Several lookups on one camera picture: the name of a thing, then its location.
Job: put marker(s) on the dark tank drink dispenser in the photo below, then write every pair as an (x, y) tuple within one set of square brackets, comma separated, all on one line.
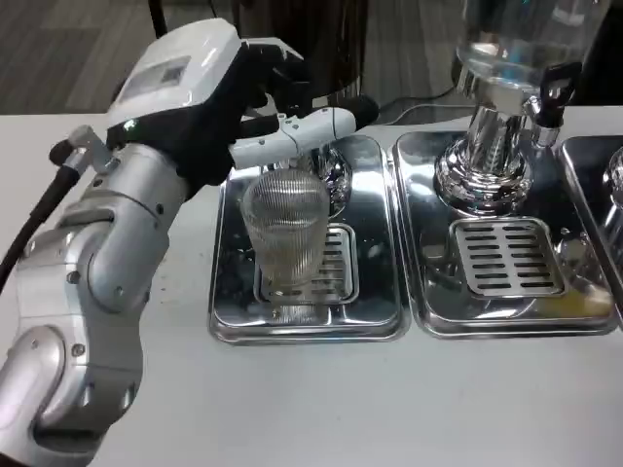
[(336, 44)]

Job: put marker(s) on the black tap of clear dispenser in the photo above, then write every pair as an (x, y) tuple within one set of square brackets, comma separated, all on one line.
[(555, 92)]

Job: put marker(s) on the slotted steel drip grid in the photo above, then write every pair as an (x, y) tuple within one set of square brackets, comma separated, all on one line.
[(340, 258), (496, 253)]

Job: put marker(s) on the steel drip tray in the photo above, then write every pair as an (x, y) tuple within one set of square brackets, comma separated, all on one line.
[(438, 292), (384, 272), (584, 180)]

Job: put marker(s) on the clear ribbed glass cup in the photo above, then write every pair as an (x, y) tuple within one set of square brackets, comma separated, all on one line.
[(287, 233)]

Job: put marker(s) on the clear tank drink dispenser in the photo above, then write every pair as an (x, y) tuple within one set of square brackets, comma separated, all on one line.
[(487, 146)]

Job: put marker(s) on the chrome dispenser base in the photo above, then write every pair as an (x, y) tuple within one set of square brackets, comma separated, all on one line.
[(615, 190)]

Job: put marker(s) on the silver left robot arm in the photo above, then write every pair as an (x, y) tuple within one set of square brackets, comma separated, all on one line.
[(97, 272)]

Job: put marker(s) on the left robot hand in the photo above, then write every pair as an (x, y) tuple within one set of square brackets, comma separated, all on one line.
[(194, 112)]

